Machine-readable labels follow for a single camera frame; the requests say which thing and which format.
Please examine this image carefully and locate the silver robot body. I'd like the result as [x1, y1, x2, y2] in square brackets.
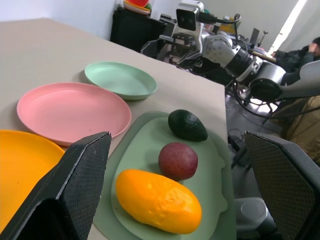
[233, 197, 278, 240]

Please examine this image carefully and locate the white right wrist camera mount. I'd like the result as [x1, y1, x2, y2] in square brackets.
[175, 0, 209, 55]

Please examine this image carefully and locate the purple-red passion fruit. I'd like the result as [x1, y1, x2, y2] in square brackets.
[158, 141, 199, 181]

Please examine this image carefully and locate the pale green tray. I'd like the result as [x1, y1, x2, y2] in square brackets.
[92, 110, 237, 240]

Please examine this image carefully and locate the person in dark clothes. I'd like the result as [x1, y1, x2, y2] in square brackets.
[271, 36, 320, 77]

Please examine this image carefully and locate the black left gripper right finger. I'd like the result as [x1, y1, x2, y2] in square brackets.
[243, 130, 320, 240]

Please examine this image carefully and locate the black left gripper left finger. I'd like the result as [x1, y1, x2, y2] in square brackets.
[0, 131, 112, 240]

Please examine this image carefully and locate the orange plate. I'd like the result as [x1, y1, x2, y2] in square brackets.
[0, 129, 66, 227]

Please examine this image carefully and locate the orange mango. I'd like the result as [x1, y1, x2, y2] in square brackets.
[115, 168, 203, 235]

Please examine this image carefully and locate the black cabinet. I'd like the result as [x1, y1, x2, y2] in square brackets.
[109, 7, 168, 54]

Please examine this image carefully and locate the pink plate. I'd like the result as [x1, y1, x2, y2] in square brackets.
[16, 82, 133, 147]

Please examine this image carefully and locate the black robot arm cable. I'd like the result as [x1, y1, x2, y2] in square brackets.
[198, 11, 243, 47]

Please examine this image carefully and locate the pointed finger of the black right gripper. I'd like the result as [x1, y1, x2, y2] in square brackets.
[176, 50, 204, 69]
[140, 39, 166, 55]

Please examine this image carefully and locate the dark green avocado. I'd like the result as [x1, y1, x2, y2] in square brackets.
[167, 109, 209, 142]

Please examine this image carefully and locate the green plate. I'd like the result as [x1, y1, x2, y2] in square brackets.
[84, 61, 158, 101]

